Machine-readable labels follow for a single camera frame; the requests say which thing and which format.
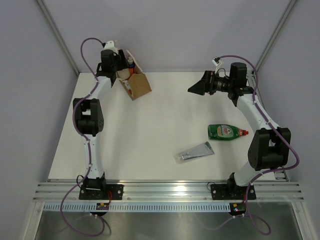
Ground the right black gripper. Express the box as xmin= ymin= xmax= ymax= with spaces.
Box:
xmin=188 ymin=71 xmax=234 ymax=96

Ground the orange blue pump bottle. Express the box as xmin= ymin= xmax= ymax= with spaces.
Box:
xmin=127 ymin=56 xmax=136 ymax=75

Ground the beige pump bottle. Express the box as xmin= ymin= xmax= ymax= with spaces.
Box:
xmin=117 ymin=68 xmax=131 ymax=80

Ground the green dish soap bottle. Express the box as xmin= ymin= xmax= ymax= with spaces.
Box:
xmin=207 ymin=124 xmax=249 ymax=141

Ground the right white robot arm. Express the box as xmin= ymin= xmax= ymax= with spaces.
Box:
xmin=187 ymin=57 xmax=291 ymax=200

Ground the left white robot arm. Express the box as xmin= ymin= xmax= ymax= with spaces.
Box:
xmin=72 ymin=49 xmax=128 ymax=201

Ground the burlap watermelon canvas bag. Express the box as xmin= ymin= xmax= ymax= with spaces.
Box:
xmin=117 ymin=49 xmax=152 ymax=101

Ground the silver squeeze tube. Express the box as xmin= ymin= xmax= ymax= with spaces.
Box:
xmin=174 ymin=141 xmax=215 ymax=164

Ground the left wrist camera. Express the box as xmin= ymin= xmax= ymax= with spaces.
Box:
xmin=103 ymin=40 xmax=119 ymax=54

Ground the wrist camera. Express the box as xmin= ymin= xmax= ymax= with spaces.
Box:
xmin=212 ymin=56 xmax=223 ymax=73
xmin=103 ymin=40 xmax=119 ymax=54

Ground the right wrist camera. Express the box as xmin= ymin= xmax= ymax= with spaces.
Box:
xmin=212 ymin=56 xmax=223 ymax=73

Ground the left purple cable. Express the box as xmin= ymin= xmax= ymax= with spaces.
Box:
xmin=59 ymin=37 xmax=109 ymax=238

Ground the purple cable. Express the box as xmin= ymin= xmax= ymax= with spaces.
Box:
xmin=59 ymin=37 xmax=109 ymax=238
xmin=217 ymin=53 xmax=300 ymax=237

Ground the left aluminium frame post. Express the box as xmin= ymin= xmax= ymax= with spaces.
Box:
xmin=34 ymin=0 xmax=80 ymax=77

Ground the aluminium frame post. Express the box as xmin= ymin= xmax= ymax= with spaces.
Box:
xmin=34 ymin=0 xmax=80 ymax=77
xmin=255 ymin=0 xmax=300 ymax=71

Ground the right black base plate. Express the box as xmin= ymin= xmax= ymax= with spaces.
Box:
xmin=210 ymin=183 xmax=257 ymax=201

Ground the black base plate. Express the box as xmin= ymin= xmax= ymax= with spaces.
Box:
xmin=210 ymin=183 xmax=257 ymax=201
xmin=78 ymin=184 xmax=124 ymax=200

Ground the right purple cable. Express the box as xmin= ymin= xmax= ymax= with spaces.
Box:
xmin=217 ymin=53 xmax=300 ymax=237

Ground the right aluminium frame post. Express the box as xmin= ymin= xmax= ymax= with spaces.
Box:
xmin=255 ymin=0 xmax=300 ymax=71

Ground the right side aluminium rail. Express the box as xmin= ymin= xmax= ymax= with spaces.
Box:
xmin=245 ymin=71 xmax=288 ymax=181

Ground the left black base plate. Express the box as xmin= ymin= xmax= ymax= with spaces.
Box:
xmin=78 ymin=184 xmax=124 ymax=200

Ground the aluminium mounting rail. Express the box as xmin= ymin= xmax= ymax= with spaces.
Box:
xmin=32 ymin=181 xmax=304 ymax=202

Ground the white slotted cable duct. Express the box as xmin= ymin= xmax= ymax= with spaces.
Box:
xmin=43 ymin=202 xmax=246 ymax=213

